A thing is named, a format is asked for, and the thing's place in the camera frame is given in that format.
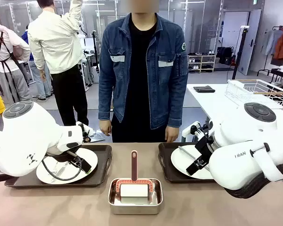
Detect person in denim jacket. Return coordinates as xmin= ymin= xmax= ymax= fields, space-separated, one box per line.
xmin=98 ymin=0 xmax=189 ymax=143

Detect silver cutlery pieces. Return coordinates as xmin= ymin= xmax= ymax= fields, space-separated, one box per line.
xmin=48 ymin=163 xmax=70 ymax=183

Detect grey hanging shirt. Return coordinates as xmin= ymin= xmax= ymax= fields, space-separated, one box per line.
xmin=261 ymin=29 xmax=283 ymax=56

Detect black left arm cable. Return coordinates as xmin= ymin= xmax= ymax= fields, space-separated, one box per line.
xmin=41 ymin=153 xmax=83 ymax=182

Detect lint roller with maroon handle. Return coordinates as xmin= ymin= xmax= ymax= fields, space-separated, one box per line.
xmin=115 ymin=150 xmax=155 ymax=200

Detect white wire dish rack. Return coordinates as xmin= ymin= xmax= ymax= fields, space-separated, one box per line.
xmin=225 ymin=79 xmax=283 ymax=107

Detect man in cream jacket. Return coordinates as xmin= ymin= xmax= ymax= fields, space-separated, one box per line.
xmin=27 ymin=0 xmax=89 ymax=127

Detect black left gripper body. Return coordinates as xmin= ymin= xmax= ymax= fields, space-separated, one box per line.
xmin=46 ymin=150 xmax=76 ymax=163

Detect black tripod stand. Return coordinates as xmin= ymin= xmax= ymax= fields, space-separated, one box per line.
xmin=232 ymin=25 xmax=250 ymax=81

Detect black braided right arm sleeve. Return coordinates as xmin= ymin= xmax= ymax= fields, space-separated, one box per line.
xmin=224 ymin=162 xmax=283 ymax=200

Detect person's right hand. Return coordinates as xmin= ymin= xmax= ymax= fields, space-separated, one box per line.
xmin=99 ymin=119 xmax=112 ymax=137

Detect black bag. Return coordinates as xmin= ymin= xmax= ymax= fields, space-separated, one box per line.
xmin=216 ymin=46 xmax=234 ymax=65

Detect rectangular stainless steel tin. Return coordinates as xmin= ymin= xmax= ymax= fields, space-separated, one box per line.
xmin=108 ymin=178 xmax=164 ymax=215

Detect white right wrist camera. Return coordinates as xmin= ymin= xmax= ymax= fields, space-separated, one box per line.
xmin=182 ymin=121 xmax=203 ymax=142

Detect white door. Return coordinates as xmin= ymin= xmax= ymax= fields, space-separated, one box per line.
xmin=237 ymin=9 xmax=262 ymax=76

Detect white table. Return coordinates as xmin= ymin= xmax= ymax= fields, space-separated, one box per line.
xmin=186 ymin=83 xmax=283 ymax=142

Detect dark folded cloth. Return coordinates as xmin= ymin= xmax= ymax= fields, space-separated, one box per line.
xmin=193 ymin=86 xmax=215 ymax=93

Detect person's right denim forearm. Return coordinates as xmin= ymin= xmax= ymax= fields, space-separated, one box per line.
xmin=98 ymin=77 xmax=114 ymax=122

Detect person's left denim forearm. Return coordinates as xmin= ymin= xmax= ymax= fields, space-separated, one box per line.
xmin=167 ymin=80 xmax=189 ymax=129

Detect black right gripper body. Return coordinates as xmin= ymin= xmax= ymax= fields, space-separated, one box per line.
xmin=194 ymin=135 xmax=215 ymax=163

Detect silver table knife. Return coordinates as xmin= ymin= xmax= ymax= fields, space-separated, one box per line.
xmin=178 ymin=145 xmax=210 ymax=171

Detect wooden shoe rack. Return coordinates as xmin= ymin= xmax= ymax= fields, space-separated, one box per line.
xmin=187 ymin=54 xmax=216 ymax=73

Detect person in dark apron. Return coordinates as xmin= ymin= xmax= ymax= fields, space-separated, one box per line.
xmin=0 ymin=8 xmax=33 ymax=104

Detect white round plate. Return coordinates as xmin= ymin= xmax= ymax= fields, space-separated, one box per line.
xmin=36 ymin=147 xmax=99 ymax=185
xmin=171 ymin=145 xmax=215 ymax=180

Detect person's left hand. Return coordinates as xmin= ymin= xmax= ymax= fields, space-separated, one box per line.
xmin=165 ymin=126 xmax=179 ymax=143

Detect brown plastic serving tray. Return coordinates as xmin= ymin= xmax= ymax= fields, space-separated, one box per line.
xmin=4 ymin=145 xmax=113 ymax=189
xmin=158 ymin=142 xmax=218 ymax=184

